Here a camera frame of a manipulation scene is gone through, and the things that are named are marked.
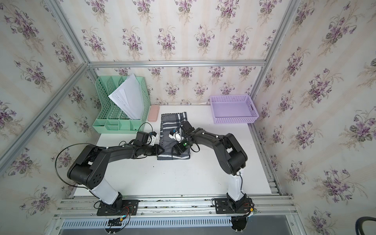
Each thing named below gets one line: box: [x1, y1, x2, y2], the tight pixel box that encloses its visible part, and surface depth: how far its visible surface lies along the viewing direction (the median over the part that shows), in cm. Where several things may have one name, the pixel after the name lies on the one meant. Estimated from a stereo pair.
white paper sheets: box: [108, 73, 143, 120], surface depth 100 cm
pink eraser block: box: [147, 104, 160, 122], surface depth 116 cm
